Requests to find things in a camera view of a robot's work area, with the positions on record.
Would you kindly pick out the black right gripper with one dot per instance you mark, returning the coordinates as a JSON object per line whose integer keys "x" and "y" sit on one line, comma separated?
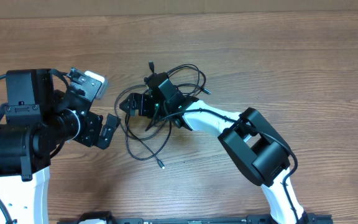
{"x": 131, "y": 101}

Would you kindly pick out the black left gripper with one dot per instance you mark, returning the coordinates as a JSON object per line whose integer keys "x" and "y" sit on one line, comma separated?
{"x": 94, "y": 124}

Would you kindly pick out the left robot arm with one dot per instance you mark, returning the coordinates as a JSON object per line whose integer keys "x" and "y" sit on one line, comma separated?
{"x": 45, "y": 108}

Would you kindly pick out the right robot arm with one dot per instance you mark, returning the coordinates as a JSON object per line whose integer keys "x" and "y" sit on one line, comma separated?
{"x": 261, "y": 155}

